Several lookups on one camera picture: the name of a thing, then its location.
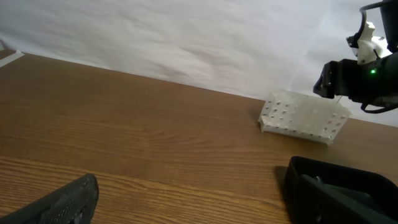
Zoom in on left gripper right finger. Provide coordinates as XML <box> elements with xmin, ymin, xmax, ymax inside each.
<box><xmin>294</xmin><ymin>173</ymin><xmax>398</xmax><ymax>224</ymax></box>

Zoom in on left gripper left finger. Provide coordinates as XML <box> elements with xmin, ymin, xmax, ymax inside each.
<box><xmin>0</xmin><ymin>173</ymin><xmax>100</xmax><ymax>224</ymax></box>

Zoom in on black tray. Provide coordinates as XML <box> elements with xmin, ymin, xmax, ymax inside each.
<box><xmin>283</xmin><ymin>155</ymin><xmax>398</xmax><ymax>224</ymax></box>

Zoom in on white test tube rack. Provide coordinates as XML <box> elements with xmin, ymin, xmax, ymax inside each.
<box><xmin>257</xmin><ymin>89</ymin><xmax>353</xmax><ymax>146</ymax></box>

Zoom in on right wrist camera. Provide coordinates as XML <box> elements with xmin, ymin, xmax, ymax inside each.
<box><xmin>346</xmin><ymin>21</ymin><xmax>393</xmax><ymax>65</ymax></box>

